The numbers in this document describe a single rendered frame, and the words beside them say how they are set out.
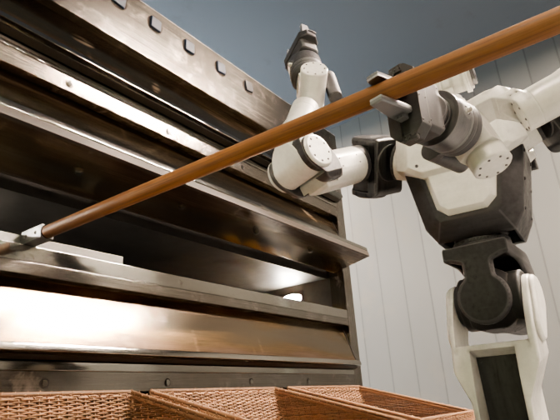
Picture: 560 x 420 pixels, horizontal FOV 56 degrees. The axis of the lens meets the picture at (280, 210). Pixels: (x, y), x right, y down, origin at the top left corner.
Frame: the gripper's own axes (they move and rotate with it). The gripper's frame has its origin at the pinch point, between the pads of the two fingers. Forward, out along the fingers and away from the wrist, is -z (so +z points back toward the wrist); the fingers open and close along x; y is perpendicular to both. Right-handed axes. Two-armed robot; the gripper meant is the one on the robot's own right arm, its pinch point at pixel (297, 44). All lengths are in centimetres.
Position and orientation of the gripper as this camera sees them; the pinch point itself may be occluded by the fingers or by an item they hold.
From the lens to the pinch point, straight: 150.9
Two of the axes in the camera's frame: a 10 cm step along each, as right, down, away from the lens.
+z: 1.2, 7.1, -6.9
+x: 4.4, -6.6, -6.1
